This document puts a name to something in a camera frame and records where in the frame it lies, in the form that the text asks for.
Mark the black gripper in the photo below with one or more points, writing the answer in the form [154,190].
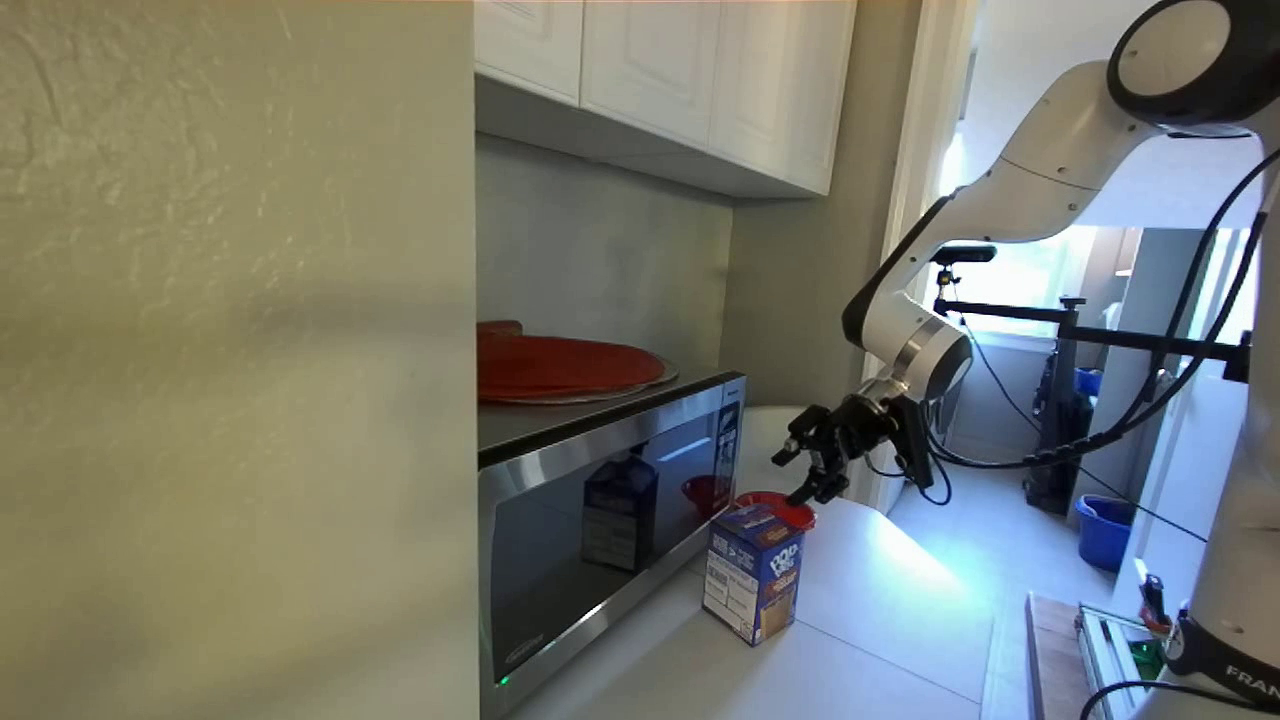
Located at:
[874,424]

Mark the blue Pop-Tarts box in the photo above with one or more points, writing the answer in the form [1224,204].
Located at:
[755,574]

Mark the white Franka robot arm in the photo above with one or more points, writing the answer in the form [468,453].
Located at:
[1043,163]

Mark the stainless steel oven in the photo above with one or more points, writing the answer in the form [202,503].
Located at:
[560,464]

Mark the red plate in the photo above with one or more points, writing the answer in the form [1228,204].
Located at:
[560,367]

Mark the blue bin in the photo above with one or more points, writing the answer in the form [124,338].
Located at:
[1106,532]

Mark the robot mounting table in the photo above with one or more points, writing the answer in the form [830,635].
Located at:
[1062,661]

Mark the black tripod with camera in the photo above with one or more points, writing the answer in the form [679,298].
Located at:
[1071,401]

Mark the white wall cabinet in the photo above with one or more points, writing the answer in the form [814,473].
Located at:
[664,65]

